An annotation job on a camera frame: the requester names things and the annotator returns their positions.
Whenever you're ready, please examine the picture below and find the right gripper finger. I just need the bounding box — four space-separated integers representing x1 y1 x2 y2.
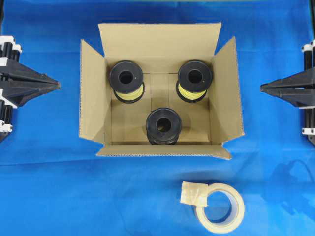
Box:
260 88 315 108
260 67 315 89

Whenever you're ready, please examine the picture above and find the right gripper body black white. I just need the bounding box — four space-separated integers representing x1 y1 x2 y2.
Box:
301 39 315 146

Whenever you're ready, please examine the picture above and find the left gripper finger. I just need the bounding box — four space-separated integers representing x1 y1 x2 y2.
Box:
0 87 60 108
0 59 60 87

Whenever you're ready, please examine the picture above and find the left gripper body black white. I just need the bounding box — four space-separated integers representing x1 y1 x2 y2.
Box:
0 35 23 143

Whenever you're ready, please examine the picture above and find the brown cardboard box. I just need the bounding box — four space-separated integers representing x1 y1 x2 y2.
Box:
79 23 244 160

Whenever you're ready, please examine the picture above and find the blue table cloth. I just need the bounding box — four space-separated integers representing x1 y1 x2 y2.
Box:
0 0 315 236

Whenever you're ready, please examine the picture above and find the beige packing tape roll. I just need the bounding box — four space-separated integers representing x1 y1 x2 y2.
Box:
180 181 245 234

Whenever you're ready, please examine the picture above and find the right yellow wire spool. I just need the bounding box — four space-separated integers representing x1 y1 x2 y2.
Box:
176 60 213 103

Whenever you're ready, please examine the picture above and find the yellow wire spool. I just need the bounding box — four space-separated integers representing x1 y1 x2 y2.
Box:
176 60 213 103
109 60 145 104

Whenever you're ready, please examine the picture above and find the left yellow wire spool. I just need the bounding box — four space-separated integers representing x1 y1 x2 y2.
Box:
109 60 145 104

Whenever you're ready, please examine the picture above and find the black wire spool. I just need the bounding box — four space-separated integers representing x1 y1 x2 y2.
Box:
146 108 182 145

